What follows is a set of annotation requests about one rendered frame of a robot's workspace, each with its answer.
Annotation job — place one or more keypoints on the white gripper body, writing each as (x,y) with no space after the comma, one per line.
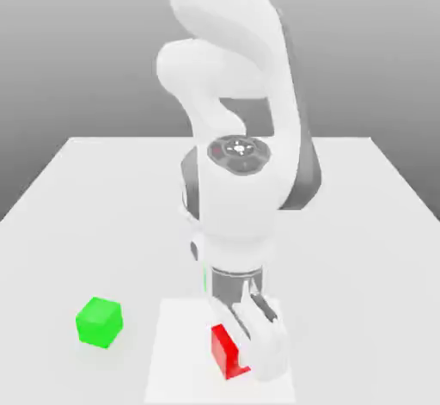
(263,336)

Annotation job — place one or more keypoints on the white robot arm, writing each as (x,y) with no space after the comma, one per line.
(237,205)

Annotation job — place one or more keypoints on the small red cube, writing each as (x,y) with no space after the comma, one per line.
(221,348)

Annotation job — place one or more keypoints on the small green cube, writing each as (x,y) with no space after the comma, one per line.
(99,322)

